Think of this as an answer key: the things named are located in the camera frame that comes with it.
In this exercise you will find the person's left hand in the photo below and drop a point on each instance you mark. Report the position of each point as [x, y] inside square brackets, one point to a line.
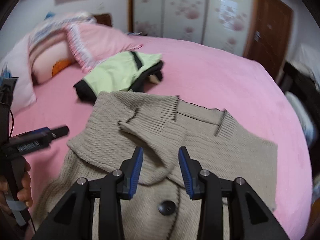
[23, 195]

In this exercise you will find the cream cartoon pillow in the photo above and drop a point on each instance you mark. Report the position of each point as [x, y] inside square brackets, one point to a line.
[49, 57]

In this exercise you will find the black piano with lace cover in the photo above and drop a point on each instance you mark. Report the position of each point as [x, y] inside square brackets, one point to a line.
[300, 84]

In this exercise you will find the dark wooden headboard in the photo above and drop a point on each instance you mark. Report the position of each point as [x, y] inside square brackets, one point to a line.
[104, 19]

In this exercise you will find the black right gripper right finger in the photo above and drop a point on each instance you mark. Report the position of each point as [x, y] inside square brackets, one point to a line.
[248, 215]

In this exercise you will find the light green black garment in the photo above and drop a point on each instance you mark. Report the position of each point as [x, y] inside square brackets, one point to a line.
[125, 71]

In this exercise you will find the pink ruffled pillow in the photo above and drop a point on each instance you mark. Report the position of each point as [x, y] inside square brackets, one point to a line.
[91, 44]

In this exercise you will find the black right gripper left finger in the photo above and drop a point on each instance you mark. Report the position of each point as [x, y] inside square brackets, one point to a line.
[72, 216]

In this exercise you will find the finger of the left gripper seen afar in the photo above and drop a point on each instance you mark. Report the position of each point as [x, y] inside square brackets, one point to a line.
[59, 132]

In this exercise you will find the striped folded blanket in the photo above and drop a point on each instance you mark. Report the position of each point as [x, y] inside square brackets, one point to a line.
[57, 23]

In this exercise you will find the pink bed sheet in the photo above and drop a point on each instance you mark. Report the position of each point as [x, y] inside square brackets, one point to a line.
[214, 79]

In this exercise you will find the beige knitted cardigan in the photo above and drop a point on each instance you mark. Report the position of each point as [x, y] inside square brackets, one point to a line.
[161, 209]

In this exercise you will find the brown wooden door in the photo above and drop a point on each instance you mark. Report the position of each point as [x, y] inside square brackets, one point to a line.
[269, 34]

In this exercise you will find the floral sliding wardrobe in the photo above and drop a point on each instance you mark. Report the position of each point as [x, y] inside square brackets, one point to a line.
[221, 24]

